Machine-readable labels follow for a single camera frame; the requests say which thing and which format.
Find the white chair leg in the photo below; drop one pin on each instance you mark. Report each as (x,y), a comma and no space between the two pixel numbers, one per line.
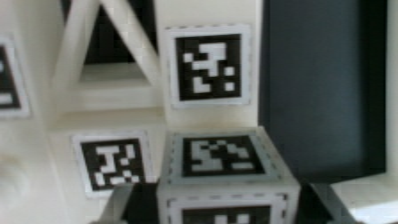
(225,183)

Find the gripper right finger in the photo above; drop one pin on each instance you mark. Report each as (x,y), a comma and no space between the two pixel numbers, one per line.
(332,204)

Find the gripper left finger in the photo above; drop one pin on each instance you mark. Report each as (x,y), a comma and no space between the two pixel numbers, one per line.
(115,206)

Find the white U-shaped frame obstacle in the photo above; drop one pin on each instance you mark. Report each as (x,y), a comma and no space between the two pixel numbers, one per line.
(367,195)

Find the white chair back part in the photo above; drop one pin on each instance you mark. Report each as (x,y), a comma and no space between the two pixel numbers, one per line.
(88,64)

